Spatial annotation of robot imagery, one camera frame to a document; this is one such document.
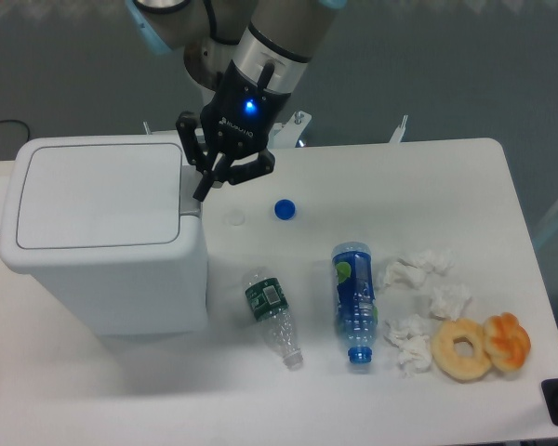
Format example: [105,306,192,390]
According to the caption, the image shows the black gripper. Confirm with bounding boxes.
[176,61,290,202]

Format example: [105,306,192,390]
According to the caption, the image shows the white plastic trash can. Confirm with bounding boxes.
[0,134,208,335]

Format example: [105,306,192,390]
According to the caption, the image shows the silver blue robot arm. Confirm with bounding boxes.
[126,1,346,202]

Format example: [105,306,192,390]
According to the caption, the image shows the white bottle cap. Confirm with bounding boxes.
[227,209,246,226]

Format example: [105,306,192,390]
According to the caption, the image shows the blue bottle cap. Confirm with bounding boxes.
[273,199,297,220]

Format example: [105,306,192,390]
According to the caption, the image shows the clear bottle green label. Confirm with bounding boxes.
[242,267,303,371]

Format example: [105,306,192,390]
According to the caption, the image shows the blue plastic bottle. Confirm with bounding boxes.
[331,242,379,374]

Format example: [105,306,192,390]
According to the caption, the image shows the crumpled tissue top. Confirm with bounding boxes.
[375,249,455,290]

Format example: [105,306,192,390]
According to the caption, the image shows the crumpled tissue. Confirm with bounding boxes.
[375,249,455,290]
[384,314,432,377]
[429,284,472,321]

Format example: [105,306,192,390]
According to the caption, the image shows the crumpled tissue bottom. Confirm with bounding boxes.
[384,314,432,377]

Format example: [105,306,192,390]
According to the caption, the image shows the crumpled tissue right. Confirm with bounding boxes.
[429,284,472,321]

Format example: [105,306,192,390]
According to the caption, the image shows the orange glazed bread roll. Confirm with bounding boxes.
[483,312,531,373]

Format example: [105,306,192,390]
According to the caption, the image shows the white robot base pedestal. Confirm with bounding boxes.
[182,36,275,150]

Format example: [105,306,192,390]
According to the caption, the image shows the white table bracket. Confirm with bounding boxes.
[389,114,408,144]

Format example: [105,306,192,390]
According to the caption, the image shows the black floor cable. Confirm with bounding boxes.
[0,119,32,140]

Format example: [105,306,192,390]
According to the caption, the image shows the ring donut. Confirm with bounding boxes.
[431,318,492,381]

